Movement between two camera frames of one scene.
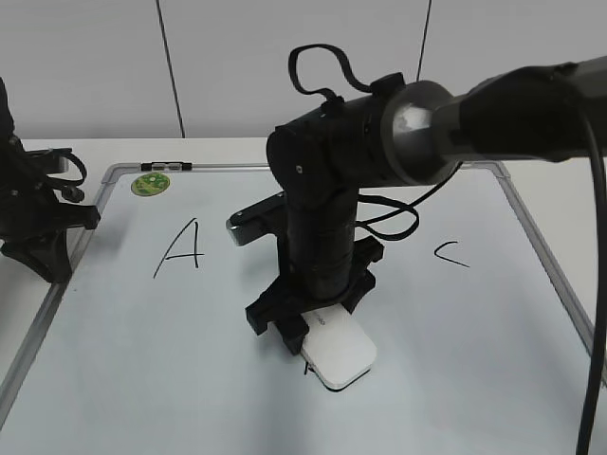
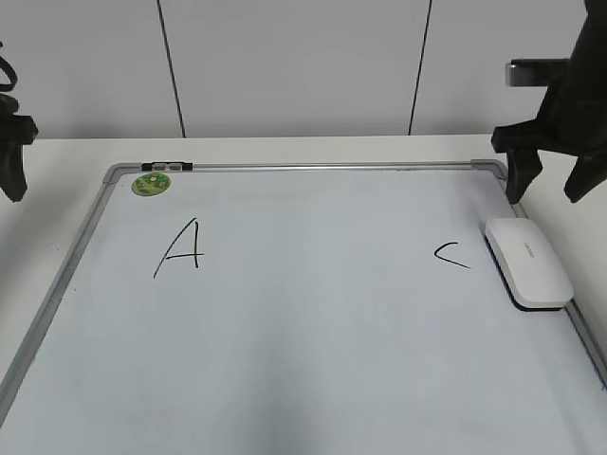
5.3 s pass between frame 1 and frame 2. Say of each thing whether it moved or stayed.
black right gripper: moved
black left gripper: moved
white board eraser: moved
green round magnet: stayed
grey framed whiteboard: stayed
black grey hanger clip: stayed
